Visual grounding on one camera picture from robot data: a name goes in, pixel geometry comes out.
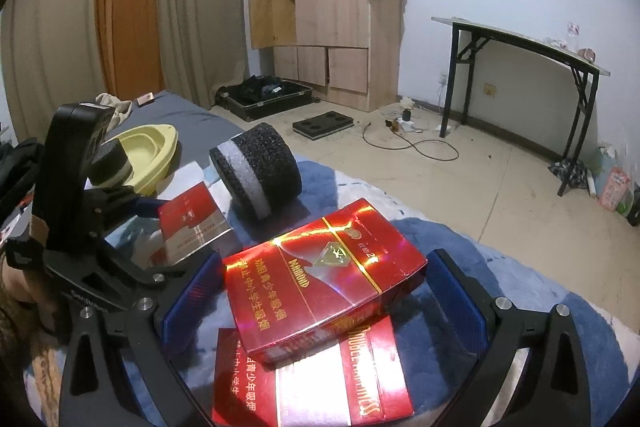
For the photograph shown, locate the red and silver cigarette box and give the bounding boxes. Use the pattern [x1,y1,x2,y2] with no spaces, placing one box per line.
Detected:
[156,183,234,265]

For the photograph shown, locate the open black suitcase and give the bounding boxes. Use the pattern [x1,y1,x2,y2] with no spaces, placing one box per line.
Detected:
[216,77,313,122]

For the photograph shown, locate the orange wooden door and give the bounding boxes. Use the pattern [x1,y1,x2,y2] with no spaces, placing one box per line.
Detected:
[95,0,166,100]

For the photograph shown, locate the black cable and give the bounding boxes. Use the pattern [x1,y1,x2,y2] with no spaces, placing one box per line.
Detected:
[362,119,460,162]

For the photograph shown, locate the black foam block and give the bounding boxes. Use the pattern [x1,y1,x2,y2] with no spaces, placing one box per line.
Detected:
[89,142,146,188]

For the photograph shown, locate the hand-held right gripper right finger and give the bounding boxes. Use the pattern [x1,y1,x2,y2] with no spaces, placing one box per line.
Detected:
[427,249,601,427]

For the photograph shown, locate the black bag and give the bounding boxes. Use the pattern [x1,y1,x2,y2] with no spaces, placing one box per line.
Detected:
[548,158,593,192]

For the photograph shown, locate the black jacket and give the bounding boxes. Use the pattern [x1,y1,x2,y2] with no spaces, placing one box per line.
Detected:
[0,137,46,228]

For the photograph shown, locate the grey bed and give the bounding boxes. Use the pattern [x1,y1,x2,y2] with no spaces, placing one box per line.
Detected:
[100,89,296,188]

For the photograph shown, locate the blue and white plush blanket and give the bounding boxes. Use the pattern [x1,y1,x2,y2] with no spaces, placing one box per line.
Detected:
[125,159,640,427]

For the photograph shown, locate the black foam tray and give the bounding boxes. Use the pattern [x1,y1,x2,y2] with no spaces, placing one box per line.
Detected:
[292,112,354,142]

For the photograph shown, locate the beige clothes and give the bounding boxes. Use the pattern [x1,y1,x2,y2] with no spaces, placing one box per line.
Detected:
[95,93,133,128]

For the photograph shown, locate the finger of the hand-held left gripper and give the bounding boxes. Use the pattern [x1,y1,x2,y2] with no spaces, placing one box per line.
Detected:
[100,232,203,288]
[87,187,163,220]

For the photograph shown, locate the beige curtain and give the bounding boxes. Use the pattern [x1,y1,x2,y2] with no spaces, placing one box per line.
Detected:
[157,0,249,108]
[0,0,116,142]

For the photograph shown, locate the pale yellow plastic basin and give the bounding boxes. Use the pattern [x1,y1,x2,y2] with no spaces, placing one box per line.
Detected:
[87,124,180,198]

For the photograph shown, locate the brown knitted cloth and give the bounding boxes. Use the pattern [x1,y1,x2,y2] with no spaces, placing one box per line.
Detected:
[0,297,66,427]

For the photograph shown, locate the pink package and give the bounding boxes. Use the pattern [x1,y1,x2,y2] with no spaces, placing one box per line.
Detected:
[600,167,632,210]

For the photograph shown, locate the black-legged folding table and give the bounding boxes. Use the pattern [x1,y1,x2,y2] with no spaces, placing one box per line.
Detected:
[431,16,613,198]

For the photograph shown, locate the black foam cylinder white stripe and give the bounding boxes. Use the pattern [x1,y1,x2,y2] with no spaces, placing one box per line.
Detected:
[209,122,304,222]

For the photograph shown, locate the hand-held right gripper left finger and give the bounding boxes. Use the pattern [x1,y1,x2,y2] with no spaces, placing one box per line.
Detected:
[60,249,226,427]

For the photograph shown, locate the shiny red cigarette box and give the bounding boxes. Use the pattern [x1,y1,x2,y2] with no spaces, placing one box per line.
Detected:
[221,198,429,365]

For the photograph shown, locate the red and white cigarette box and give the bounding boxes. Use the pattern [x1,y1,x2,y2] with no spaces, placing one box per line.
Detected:
[211,314,416,427]

